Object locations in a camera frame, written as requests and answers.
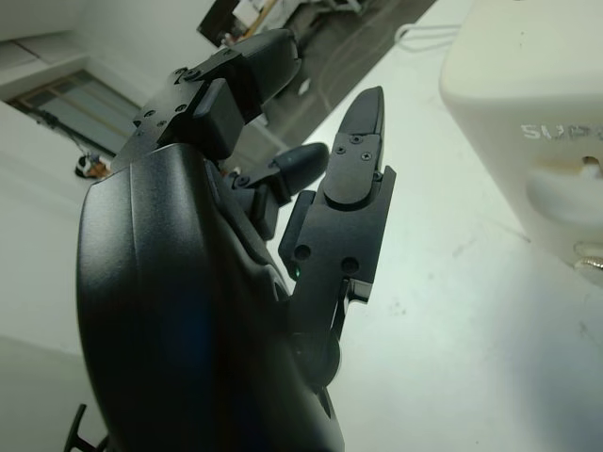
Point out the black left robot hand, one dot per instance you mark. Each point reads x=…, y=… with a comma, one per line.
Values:
x=179, y=282

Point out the white two-slot toaster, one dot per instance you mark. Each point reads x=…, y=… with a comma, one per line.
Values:
x=523, y=80

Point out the small orange black object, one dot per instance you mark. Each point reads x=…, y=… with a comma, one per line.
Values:
x=89, y=166

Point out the glass window with wooden frame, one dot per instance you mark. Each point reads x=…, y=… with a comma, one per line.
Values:
x=75, y=108

